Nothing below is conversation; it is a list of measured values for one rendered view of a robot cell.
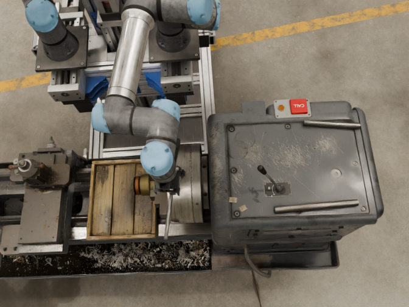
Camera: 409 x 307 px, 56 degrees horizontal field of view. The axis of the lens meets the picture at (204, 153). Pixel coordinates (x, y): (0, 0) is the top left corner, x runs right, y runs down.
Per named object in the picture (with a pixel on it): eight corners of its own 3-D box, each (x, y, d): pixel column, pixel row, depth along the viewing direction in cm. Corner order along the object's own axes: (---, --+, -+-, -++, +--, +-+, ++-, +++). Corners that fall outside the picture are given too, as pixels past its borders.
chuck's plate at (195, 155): (202, 155, 172) (199, 132, 142) (205, 225, 164) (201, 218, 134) (195, 155, 173) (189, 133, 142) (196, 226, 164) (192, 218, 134)
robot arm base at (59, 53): (46, 34, 172) (36, 19, 163) (80, 31, 172) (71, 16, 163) (43, 63, 167) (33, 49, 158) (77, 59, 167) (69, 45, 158)
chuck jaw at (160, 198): (178, 187, 150) (178, 217, 144) (179, 193, 154) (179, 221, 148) (150, 189, 150) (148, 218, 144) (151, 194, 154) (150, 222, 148)
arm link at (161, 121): (136, 94, 96) (128, 136, 93) (180, 98, 95) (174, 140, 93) (142, 106, 104) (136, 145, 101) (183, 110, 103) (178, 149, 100)
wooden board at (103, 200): (157, 161, 180) (156, 158, 176) (156, 238, 167) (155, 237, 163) (94, 163, 181) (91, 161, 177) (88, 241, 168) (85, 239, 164)
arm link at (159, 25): (159, 10, 162) (153, -14, 150) (190, 12, 161) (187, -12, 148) (154, 33, 158) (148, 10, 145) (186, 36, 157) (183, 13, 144)
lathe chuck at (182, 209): (195, 155, 173) (189, 133, 142) (196, 226, 164) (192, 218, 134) (174, 156, 173) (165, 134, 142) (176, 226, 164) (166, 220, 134)
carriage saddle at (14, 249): (78, 153, 183) (73, 148, 178) (69, 253, 167) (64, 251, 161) (16, 156, 184) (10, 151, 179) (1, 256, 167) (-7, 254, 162)
